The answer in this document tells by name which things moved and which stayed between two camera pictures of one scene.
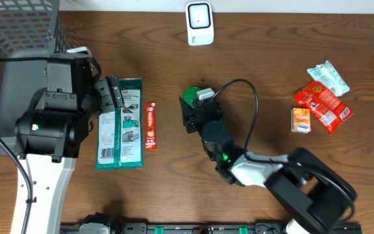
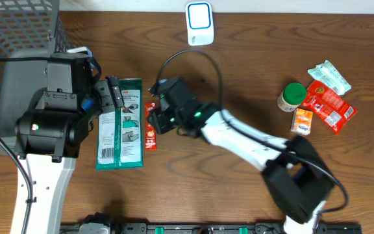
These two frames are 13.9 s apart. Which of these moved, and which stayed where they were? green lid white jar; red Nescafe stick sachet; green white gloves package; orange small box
Moved: green lid white jar
Stayed: red Nescafe stick sachet; orange small box; green white gloves package
